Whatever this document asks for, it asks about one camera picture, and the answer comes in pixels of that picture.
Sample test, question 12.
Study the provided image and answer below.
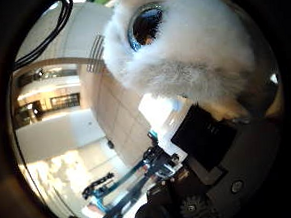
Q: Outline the black tripod stand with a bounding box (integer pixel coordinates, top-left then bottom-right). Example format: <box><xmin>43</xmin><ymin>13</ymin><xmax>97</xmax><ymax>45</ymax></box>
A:
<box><xmin>77</xmin><ymin>128</ymin><xmax>184</xmax><ymax>218</ymax></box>

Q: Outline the black cable bundle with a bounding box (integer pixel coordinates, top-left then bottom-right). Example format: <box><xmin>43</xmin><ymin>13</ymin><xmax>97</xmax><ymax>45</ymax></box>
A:
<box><xmin>9</xmin><ymin>0</ymin><xmax>78</xmax><ymax>71</ymax></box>

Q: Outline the slatted wall vent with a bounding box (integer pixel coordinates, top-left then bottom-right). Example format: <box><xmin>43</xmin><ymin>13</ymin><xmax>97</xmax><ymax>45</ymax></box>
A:
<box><xmin>83</xmin><ymin>34</ymin><xmax>108</xmax><ymax>74</ymax></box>

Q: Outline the white plush toy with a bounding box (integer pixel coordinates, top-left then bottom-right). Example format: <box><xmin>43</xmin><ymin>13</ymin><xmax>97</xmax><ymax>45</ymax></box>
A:
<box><xmin>98</xmin><ymin>0</ymin><xmax>263</xmax><ymax>110</ymax></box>

